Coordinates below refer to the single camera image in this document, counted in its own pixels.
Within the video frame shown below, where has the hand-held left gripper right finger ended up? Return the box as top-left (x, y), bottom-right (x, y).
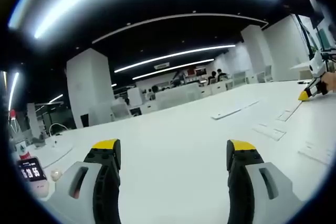
top-left (226, 138), bottom-right (309, 224)

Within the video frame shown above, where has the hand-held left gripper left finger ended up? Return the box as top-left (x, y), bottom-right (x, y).
top-left (48, 138), bottom-right (122, 224)

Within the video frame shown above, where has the small white socket holder cover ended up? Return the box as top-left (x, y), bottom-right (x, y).
top-left (275, 102), bottom-right (302, 123)

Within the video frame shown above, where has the long white socket holder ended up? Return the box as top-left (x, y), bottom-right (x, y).
top-left (211, 100), bottom-right (260, 120)

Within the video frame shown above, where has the person's right hand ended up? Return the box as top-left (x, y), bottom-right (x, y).
top-left (320, 71), bottom-right (336, 91)

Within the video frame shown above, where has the white side desk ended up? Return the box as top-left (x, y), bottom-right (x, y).
top-left (290, 61), bottom-right (314, 80)

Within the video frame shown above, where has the green board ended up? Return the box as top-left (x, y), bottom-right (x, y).
top-left (316, 28), bottom-right (329, 49)

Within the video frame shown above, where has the black floor stand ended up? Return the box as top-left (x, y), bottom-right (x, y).
top-left (296, 13), bottom-right (321, 58)

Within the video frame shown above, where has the small white round object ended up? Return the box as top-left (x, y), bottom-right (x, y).
top-left (50, 169), bottom-right (63, 182)

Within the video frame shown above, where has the black monitor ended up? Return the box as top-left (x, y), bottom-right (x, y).
top-left (309, 0), bottom-right (326, 29)

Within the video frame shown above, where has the tall white pillar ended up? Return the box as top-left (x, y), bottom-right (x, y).
top-left (240, 24), bottom-right (275, 82)

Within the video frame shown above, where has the pink phone stand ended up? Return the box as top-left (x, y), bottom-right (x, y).
top-left (28, 179), bottom-right (51, 197)

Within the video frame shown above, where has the black smartphone clock display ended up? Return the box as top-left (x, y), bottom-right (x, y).
top-left (17, 156), bottom-right (48, 183)

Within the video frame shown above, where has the small dark object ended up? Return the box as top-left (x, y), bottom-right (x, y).
top-left (31, 133), bottom-right (47, 148)

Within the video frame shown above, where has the clear water bottle red cap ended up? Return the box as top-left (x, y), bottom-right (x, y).
top-left (8, 109), bottom-right (30, 161)

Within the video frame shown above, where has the wide white pillar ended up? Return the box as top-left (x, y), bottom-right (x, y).
top-left (65, 48), bottom-right (116, 129)

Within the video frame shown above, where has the group of white office chairs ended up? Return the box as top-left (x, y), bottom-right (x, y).
top-left (110, 63), bottom-right (275, 120)

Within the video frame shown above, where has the straight ceiling light strip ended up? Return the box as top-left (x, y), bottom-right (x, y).
top-left (114, 44), bottom-right (236, 73)
top-left (132, 58), bottom-right (215, 81)
top-left (7, 71), bottom-right (21, 112)

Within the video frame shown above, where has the white ceiling vent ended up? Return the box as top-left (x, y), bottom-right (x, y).
top-left (153, 61), bottom-right (171, 70)

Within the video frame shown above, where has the curved ceiling light strip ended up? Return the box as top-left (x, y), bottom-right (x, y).
top-left (7, 0), bottom-right (277, 39)

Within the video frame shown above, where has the white charging cable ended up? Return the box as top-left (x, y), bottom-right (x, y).
top-left (48, 122), bottom-right (74, 148)

